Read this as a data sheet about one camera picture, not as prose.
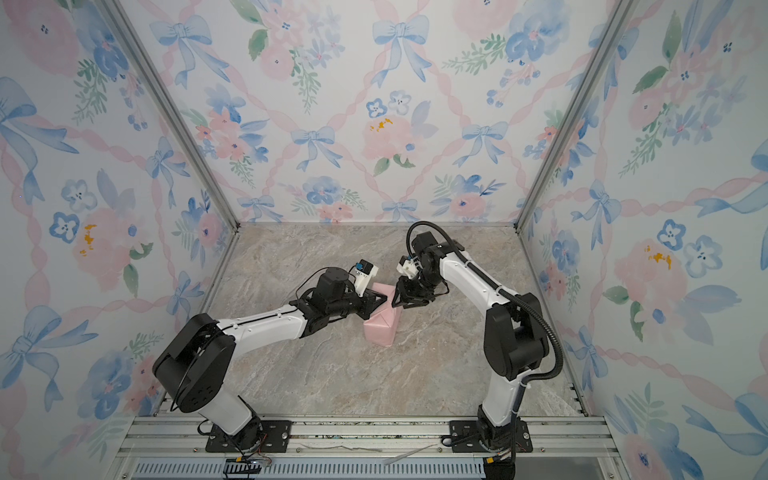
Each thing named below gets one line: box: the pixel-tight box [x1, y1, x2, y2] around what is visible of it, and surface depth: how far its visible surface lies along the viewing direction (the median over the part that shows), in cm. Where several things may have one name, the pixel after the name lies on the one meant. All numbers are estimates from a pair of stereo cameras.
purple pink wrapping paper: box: [364, 282, 403, 347], surface depth 84 cm
